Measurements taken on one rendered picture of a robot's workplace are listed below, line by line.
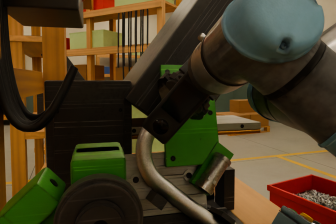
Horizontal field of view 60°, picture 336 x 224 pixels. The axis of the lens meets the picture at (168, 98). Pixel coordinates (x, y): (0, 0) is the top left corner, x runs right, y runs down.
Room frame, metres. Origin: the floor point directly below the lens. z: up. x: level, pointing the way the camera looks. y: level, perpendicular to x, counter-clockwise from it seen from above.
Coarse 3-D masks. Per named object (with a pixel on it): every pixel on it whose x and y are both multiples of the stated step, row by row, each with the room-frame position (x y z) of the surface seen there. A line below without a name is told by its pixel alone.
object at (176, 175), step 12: (132, 156) 0.57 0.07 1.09; (156, 156) 0.57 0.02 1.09; (132, 168) 0.56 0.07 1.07; (156, 168) 0.57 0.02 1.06; (168, 168) 0.58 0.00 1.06; (180, 168) 0.58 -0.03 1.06; (192, 168) 0.59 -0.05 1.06; (132, 180) 0.55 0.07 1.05; (168, 180) 0.57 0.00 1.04; (180, 180) 0.58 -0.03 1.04; (144, 192) 0.56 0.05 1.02; (192, 192) 0.58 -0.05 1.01; (144, 204) 0.55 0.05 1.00; (168, 204) 0.56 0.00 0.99; (204, 204) 0.57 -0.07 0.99
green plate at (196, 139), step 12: (192, 120) 0.60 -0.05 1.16; (204, 120) 0.60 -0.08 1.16; (216, 120) 0.61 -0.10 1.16; (180, 132) 0.58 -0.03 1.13; (192, 132) 0.59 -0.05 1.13; (204, 132) 0.59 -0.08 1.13; (216, 132) 0.60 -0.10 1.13; (168, 144) 0.57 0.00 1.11; (180, 144) 0.58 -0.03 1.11; (192, 144) 0.58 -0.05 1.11; (204, 144) 0.59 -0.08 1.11; (168, 156) 0.56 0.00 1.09; (180, 156) 0.57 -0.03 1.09; (192, 156) 0.58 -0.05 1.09; (204, 156) 0.58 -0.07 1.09
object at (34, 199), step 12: (48, 168) 0.30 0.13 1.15; (36, 180) 0.26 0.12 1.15; (48, 180) 0.28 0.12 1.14; (60, 180) 0.30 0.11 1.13; (24, 192) 0.25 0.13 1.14; (36, 192) 0.25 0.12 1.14; (48, 192) 0.26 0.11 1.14; (60, 192) 0.28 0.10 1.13; (12, 204) 0.25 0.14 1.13; (24, 204) 0.25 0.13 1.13; (36, 204) 0.25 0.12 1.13; (48, 204) 0.25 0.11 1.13; (0, 216) 0.25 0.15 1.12; (12, 216) 0.25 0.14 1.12; (24, 216) 0.25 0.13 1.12; (36, 216) 0.25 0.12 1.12; (48, 216) 0.27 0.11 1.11
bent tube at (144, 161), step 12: (144, 132) 0.53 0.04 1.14; (144, 144) 0.53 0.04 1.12; (144, 156) 0.52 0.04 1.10; (144, 168) 0.52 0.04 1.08; (144, 180) 0.52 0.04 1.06; (156, 180) 0.51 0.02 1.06; (168, 192) 0.51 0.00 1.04; (180, 192) 0.52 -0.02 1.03; (180, 204) 0.51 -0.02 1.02; (192, 204) 0.52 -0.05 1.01; (192, 216) 0.52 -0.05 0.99; (204, 216) 0.52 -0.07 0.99
